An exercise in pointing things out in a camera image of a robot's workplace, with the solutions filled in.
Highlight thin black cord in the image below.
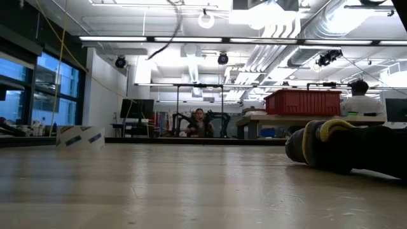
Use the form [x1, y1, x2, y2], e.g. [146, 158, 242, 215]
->
[146, 0, 184, 61]

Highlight person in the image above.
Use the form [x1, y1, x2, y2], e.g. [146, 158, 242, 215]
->
[340, 79, 384, 116]
[185, 108, 214, 138]

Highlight black computer monitor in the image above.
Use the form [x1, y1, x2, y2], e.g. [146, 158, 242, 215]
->
[385, 98, 407, 123]
[120, 98, 155, 120]

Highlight black monitor desk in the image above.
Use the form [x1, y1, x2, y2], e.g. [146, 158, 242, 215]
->
[110, 122, 150, 138]

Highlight wooden table green legs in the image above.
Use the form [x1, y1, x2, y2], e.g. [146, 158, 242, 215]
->
[235, 113, 387, 140]

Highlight red ribbed crate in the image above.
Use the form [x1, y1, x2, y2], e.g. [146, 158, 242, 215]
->
[263, 89, 342, 116]

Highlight black overhead box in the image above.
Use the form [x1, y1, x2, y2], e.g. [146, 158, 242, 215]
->
[232, 0, 300, 12]

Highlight black beam with light strips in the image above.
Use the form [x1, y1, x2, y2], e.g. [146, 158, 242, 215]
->
[72, 35, 407, 46]

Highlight black and yellow glove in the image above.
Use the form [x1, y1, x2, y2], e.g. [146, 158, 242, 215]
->
[285, 119, 407, 181]

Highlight black framed window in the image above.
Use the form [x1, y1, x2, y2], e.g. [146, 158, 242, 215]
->
[0, 50, 86, 128]

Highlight black shelf table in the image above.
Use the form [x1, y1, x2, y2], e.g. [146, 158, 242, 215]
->
[0, 116, 58, 138]

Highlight black gantry frame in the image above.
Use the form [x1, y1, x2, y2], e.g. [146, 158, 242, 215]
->
[176, 83, 224, 138]

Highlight black table frame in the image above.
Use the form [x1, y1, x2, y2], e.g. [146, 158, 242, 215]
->
[0, 135, 287, 148]

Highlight white ring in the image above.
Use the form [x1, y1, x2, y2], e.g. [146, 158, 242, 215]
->
[197, 8, 216, 29]

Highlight yellow cord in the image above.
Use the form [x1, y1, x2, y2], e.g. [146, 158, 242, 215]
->
[319, 119, 357, 143]

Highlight black ceiling camera cluster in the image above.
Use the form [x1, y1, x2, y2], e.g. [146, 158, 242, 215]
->
[316, 49, 343, 67]

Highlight yellow hanging cable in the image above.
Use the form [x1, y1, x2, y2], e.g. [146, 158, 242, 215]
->
[34, 0, 150, 138]
[49, 0, 69, 137]

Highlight silver ventilation duct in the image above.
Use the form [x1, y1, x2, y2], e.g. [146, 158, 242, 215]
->
[298, 0, 382, 39]

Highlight thin black overhead wire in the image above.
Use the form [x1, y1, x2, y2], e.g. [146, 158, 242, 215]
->
[341, 55, 407, 96]

